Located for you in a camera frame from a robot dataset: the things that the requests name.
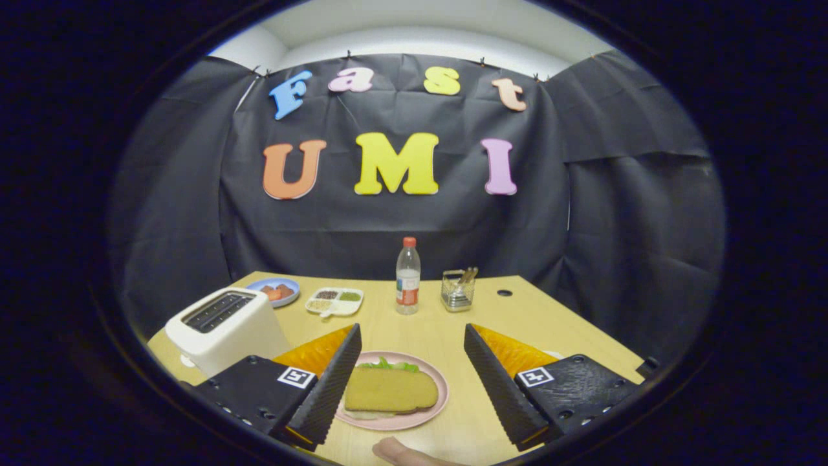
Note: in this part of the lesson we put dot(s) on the blue plate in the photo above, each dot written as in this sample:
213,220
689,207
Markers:
255,283

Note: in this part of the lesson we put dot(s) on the black backdrop cloth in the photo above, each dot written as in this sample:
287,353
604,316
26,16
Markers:
401,226

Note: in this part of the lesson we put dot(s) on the pink round plate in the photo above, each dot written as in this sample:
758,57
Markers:
401,421

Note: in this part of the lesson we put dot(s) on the brown bread slice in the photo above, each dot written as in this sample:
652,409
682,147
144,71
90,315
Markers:
391,389

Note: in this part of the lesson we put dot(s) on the white toaster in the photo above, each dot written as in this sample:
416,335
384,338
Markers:
226,336

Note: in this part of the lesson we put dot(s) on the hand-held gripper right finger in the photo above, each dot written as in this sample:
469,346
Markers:
495,382

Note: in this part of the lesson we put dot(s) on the green lettuce leaf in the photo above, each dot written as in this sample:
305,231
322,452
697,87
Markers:
388,365

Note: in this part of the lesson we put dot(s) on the clear plastic water bottle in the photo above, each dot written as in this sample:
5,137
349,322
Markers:
407,285

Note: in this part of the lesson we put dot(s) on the white divided condiment tray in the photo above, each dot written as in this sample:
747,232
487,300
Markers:
333,305

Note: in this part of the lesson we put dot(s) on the red food pieces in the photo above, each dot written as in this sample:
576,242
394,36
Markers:
277,292

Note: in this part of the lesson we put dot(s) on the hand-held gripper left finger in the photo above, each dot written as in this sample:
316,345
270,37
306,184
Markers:
333,385

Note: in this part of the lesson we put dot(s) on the white square plate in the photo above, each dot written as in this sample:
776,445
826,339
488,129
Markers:
552,355

